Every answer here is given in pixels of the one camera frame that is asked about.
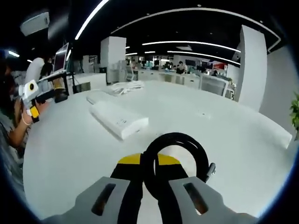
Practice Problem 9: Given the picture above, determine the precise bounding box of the ceiling air conditioner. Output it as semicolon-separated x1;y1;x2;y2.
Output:
20;11;51;37

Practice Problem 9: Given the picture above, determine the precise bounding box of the person's dark hair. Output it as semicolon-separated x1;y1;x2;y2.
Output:
0;58;17;112

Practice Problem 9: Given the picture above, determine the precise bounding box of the potted green plant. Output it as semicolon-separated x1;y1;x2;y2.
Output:
289;92;299;133

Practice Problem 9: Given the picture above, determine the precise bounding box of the white power strip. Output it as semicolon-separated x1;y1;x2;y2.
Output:
89;104;150;141

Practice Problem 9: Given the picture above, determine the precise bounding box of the white mesh office chair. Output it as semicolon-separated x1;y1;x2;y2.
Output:
200;76;228;96

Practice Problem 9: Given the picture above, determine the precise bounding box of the black laptop stand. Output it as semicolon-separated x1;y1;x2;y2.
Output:
38;71;77;95

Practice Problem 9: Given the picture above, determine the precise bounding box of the white power strip cable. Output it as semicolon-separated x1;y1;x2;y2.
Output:
85;80;146;105

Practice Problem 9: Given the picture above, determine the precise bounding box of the row of white office desks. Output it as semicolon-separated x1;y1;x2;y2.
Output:
137;70;203;89

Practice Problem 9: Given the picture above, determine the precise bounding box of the computer monitor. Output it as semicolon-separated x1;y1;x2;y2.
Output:
51;42;71;73

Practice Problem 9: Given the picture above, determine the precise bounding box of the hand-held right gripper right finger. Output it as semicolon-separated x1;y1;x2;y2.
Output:
157;154;260;224

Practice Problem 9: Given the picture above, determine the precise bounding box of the person's left hand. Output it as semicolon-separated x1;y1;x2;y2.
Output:
15;100;32;122

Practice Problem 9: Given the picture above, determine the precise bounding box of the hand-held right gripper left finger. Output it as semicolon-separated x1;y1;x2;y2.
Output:
42;153;143;224

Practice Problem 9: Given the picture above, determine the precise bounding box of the black charger cable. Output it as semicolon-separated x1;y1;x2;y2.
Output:
142;132;217;203

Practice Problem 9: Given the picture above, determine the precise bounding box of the long ceiling light strip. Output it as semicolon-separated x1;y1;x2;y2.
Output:
74;0;110;41

